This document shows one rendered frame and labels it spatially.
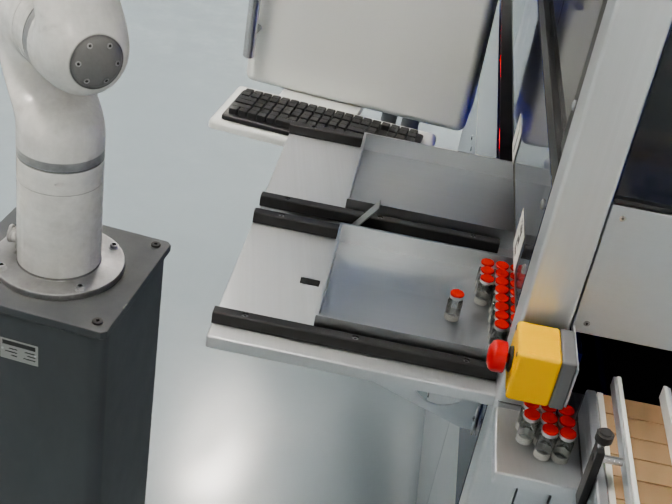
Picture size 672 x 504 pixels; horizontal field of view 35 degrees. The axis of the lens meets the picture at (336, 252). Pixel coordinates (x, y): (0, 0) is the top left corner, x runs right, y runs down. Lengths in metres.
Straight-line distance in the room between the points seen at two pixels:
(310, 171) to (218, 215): 1.56
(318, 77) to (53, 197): 0.99
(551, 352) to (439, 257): 0.44
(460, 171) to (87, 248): 0.75
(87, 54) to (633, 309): 0.74
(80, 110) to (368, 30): 0.95
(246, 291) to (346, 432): 1.17
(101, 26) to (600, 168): 0.62
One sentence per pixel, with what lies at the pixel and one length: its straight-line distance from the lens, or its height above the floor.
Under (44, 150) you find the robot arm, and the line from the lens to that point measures 1.48.
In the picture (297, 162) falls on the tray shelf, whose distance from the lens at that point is 1.93.
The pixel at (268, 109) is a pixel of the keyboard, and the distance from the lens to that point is 2.23.
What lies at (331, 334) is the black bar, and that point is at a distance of 1.48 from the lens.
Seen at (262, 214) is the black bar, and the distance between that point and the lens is 1.72.
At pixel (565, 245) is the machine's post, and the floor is 1.14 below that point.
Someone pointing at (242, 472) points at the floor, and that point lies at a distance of 2.55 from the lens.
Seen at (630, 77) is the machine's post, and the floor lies 1.36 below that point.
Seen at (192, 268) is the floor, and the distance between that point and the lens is 3.18.
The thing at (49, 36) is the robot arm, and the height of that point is 1.26.
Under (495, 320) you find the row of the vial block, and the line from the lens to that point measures 1.55.
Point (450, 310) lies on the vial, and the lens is 1.57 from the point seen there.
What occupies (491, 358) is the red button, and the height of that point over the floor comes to 1.00.
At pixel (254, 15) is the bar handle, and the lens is 2.29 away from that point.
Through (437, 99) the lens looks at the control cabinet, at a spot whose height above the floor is 0.87.
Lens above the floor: 1.77
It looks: 32 degrees down
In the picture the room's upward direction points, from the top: 10 degrees clockwise
